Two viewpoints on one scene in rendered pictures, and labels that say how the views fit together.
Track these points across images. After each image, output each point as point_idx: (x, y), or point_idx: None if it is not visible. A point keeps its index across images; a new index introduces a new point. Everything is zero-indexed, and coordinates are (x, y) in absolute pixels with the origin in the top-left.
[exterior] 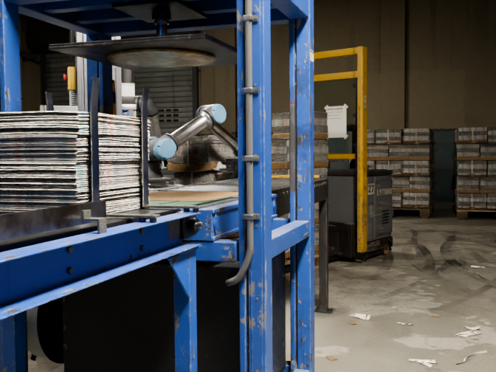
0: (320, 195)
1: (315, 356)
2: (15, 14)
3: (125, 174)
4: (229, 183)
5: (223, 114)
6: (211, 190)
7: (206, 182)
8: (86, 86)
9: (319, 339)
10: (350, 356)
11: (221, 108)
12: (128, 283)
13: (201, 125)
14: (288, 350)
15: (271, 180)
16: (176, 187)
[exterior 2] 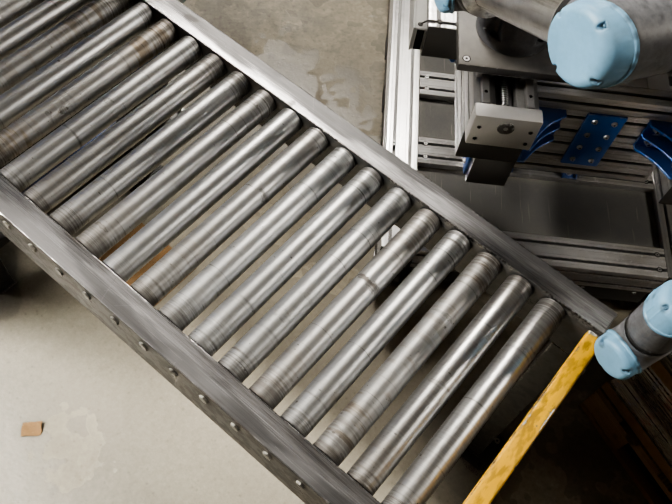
0: (289, 484)
1: (57, 407)
2: None
3: None
4: (250, 143)
5: (583, 60)
6: (10, 23)
7: (327, 111)
8: None
9: (148, 469)
10: (22, 470)
11: (590, 35)
12: None
13: (533, 22)
14: (115, 378)
15: (378, 320)
16: (153, 0)
